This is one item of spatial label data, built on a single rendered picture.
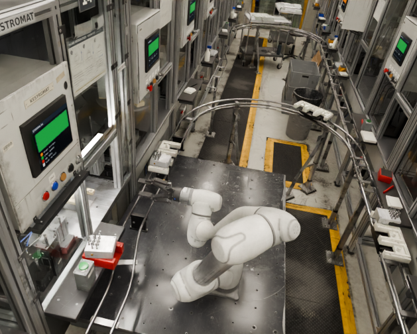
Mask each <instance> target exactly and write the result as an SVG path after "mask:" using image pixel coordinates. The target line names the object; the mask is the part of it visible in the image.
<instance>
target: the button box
mask: <svg viewBox="0 0 417 334"><path fill-rule="evenodd" d="M81 262H87V263H88V268H87V269H86V270H80V269H79V264H80V263H81ZM79 264H78V265H77V267H76V269H75V271H74V272H73V273H74V278H75V281H76V287H77V289H79V290H84V291H87V292H88V291H89V290H90V288H91V287H92V285H93V283H94V281H95V279H96V278H97V277H96V275H95V267H94V261H91V260H86V259H81V261H80V262H79Z"/></svg>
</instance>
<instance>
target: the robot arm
mask: <svg viewBox="0 0 417 334"><path fill-rule="evenodd" d="M138 183H142V184H148V185H151V184H153V185H155V186H156V187H158V188H160V189H162V190H163V191H164V193H163V194H154V195H153V194H152V193H149V192H143V191H140V192H139V195H141V196H145V197H148V198H150V199H151V200H152V202H160V203H168V204H170V202H171V200H173V201H177V202H180V203H181V204H184V205H190V206H192V213H191V216H190V220H189V223H188V231H187V238H188V242H189V244H190V245H191V246H193V247H196V248H200V247H202V246H204V244H205V243H206V241H207V240H209V239H211V249H212V251H211V252H210V253H209V254H208V255H207V256H206V257H205V258H204V259H203V260H196V261H194V262H192V263H191V264H189V265H187V266H186V267H185V268H183V269H181V270H179V271H178V272H177V273H175V275H174V276H173V278H172V279H171V283H170V287H171V290H172V293H173V294H174V297H175V298H176V299H177V300H178V301H180V302H192V301H194V300H197V299H199V298H201V297H203V296H205V295H215V296H221V297H224V298H229V299H232V300H234V301H238V300H239V285H240V279H241V277H242V271H243V263H244V262H247V261H249V260H251V259H253V258H255V257H257V256H258V255H260V254H261V253H263V252H265V251H266V250H267V249H269V248H271V247H273V246H275V245H278V244H280V243H281V242H289V241H293V240H294V239H296V238H297V236H298V235H299V234H300V224H299V222H298V220H297V219H296V218H295V217H294V216H292V215H291V214H289V213H288V212H286V211H283V210H281V209H277V208H273V207H263V206H262V207H253V206H244V207H239V208H237V209H235V210H233V211H232V212H231V213H229V214H228V215H227V216H226V217H224V218H223V219H222V220H221V221H220V222H219V223H217V224H216V225H215V226H213V224H212V223H211V221H210V218H211V213H212V211H213V212H216V211H219V210H220V209H221V205H222V197H221V196H220V195H219V194H217V193H215V192H212V191H209V190H204V189H193V188H186V187H184V188H179V187H173V186H172V182H168V181H166V180H162V179H160V178H156V177H154V178H153V179H152V180H150V179H142V178H140V179H139V181H138Z"/></svg>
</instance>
